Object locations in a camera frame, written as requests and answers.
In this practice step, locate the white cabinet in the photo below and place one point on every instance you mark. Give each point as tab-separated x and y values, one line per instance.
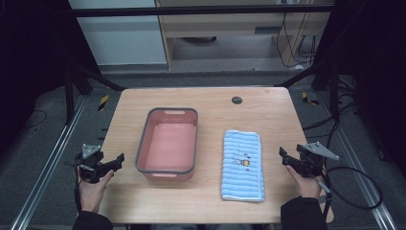
121	41

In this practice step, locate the person's right hand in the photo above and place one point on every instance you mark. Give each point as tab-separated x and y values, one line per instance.
308	187

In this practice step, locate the yellow and black tape strip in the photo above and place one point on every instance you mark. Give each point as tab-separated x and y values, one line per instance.
308	99
103	103

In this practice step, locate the aluminium floor rail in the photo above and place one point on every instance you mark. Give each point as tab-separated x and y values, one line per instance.
54	153
357	172

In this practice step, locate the pink basin with grey rim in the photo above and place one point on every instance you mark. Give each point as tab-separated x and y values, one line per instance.
170	147

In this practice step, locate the black metal frame bar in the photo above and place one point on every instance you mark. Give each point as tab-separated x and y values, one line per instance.
191	11

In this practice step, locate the person's left hand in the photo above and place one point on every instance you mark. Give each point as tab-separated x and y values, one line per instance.
92	195

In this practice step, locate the blue striped towel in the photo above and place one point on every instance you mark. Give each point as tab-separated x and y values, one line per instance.
242	179

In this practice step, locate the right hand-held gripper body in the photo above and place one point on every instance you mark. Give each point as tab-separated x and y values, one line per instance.
309	161

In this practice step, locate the round grey table grommet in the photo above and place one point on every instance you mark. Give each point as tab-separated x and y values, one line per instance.
236	100

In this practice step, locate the black metal frame strut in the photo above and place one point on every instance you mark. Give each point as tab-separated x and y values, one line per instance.
95	78
300	76

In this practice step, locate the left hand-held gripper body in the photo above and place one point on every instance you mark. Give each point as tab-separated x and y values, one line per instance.
91	159

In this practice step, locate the light wooden desk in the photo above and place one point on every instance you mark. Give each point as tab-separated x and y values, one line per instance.
223	25

